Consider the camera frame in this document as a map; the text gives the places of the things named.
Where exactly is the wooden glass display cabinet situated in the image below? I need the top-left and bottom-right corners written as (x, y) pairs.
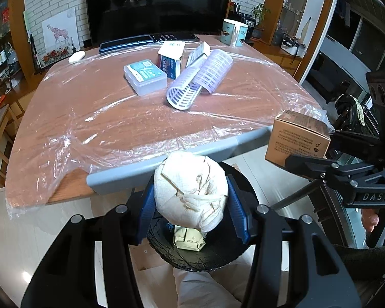
top-left (263, 0), bottom-right (337, 46)

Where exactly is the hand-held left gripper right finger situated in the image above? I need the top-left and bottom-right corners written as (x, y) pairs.
top-left (226, 174), bottom-right (363, 308)

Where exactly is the person's leg in white pants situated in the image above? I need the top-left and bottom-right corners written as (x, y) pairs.
top-left (172, 257), bottom-right (254, 308)

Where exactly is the black coffee machine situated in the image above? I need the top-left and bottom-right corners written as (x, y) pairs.
top-left (228, 3), bottom-right (257, 41)

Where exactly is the clear plastic film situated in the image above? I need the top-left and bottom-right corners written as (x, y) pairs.
top-left (6, 40), bottom-right (328, 220)

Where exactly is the narrow white box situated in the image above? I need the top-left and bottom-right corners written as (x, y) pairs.
top-left (184, 42), bottom-right (210, 69)

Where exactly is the small beige packet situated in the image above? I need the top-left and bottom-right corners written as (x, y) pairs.
top-left (174, 226), bottom-right (206, 251)

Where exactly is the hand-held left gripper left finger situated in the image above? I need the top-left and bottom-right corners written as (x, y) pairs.
top-left (21, 181), bottom-right (158, 308)

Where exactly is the giraffe picture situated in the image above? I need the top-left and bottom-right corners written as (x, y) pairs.
top-left (41, 6), bottom-right (78, 55)

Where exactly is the black television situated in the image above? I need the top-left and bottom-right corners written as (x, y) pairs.
top-left (85, 0), bottom-right (236, 45)

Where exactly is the potted green plant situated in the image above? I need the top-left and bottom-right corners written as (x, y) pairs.
top-left (252, 4), bottom-right (272, 39)

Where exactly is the brown cardboard box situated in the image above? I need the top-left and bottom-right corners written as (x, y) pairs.
top-left (265, 110), bottom-right (331, 164)

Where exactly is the white hair roller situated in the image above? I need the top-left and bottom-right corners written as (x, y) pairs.
top-left (166, 66), bottom-right (209, 111)

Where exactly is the dark sofa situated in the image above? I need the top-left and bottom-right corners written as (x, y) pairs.
top-left (310, 51), bottom-right (352, 103)

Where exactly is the person's right forearm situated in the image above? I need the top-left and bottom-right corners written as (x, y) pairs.
top-left (333, 218), bottom-right (385, 292)

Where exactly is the wooden television console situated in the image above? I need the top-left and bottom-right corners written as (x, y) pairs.
top-left (29, 32), bottom-right (305, 81)

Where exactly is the black trash bin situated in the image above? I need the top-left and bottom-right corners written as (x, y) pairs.
top-left (146, 162), bottom-right (260, 272)

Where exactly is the purple hair roller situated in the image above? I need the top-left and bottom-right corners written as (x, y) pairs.
top-left (196, 49), bottom-right (234, 95)

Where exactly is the clear plastic box teal label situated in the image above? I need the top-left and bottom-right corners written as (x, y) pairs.
top-left (123, 58), bottom-right (168, 97)

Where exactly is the framed red flower picture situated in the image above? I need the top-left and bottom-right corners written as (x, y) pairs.
top-left (34, 37), bottom-right (76, 70)

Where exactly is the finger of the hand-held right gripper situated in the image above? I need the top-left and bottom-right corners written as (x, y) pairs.
top-left (327, 129), bottom-right (383, 160)
top-left (285, 153), bottom-right (385, 197)

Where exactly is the teal and white mug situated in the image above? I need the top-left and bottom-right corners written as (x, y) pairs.
top-left (219, 19), bottom-right (248, 47)

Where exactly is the white paper towel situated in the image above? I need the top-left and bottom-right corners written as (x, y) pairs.
top-left (154, 152), bottom-right (229, 233)

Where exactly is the white and blue medicine box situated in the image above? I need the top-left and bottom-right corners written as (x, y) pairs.
top-left (157, 41), bottom-right (186, 80)

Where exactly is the black frame with patterned strap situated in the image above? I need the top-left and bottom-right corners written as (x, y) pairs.
top-left (335, 94), bottom-right (367, 132)

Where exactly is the person's right hand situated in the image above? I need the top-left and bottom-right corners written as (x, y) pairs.
top-left (361, 207), bottom-right (381, 233)

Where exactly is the wooden chair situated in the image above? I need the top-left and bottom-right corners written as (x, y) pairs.
top-left (0, 103), bottom-right (23, 190)

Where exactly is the wooden shelf with bottles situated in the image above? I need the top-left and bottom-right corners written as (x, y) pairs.
top-left (0, 0), bottom-right (29, 129)

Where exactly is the grey metal pole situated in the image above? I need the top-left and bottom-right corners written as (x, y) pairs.
top-left (271, 180), bottom-right (321, 210)

